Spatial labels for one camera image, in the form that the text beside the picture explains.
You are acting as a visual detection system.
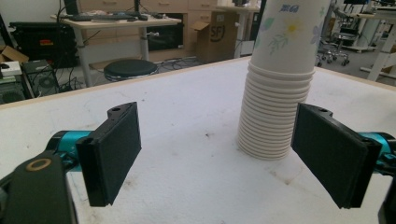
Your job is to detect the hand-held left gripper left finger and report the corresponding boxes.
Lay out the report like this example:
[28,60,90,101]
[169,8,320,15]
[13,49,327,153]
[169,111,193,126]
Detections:
[76,102,142,207]

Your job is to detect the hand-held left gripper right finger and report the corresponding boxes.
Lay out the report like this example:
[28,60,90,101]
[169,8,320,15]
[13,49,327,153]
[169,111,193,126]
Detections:
[290,103,383,210]

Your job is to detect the stack of white paper cups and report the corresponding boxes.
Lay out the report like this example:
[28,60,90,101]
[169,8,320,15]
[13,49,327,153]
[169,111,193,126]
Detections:
[236,61,316,161]

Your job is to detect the floral paper cup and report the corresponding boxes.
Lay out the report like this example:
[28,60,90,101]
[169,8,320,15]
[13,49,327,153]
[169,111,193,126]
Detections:
[250,0,332,78]

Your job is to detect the black round stool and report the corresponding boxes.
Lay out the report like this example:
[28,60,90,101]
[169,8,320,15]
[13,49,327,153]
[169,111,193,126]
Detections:
[103,58,160,83]

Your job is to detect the black computer tower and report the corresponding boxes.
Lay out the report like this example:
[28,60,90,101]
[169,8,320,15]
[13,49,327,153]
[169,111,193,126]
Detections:
[21,59,61,98]

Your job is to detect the chair with caster base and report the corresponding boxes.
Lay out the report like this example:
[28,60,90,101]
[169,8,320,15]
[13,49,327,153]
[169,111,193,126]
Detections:
[315,30,352,68]

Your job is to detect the wooden-top desk with white legs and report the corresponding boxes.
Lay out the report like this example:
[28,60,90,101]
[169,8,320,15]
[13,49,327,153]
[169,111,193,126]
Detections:
[50,12,182,89]

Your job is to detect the black equipment case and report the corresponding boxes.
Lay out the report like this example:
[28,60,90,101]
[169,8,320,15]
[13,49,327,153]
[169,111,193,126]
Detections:
[8,21,79,70]

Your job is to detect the white box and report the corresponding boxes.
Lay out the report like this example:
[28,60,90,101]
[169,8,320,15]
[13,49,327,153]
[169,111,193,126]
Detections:
[0,61,23,78]

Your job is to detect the black keyboard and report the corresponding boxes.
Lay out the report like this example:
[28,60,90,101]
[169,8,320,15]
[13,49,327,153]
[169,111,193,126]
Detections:
[68,12,139,22]

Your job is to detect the small flat cardboard box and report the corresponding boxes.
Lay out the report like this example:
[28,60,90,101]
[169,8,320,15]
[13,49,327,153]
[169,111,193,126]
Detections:
[0,45,30,63]

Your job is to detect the large open cardboard box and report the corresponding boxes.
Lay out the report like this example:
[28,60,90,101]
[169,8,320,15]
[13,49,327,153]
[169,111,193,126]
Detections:
[191,10,241,65]

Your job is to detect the white table frame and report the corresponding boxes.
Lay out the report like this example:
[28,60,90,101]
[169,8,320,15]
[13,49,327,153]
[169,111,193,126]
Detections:
[360,6,396,82]

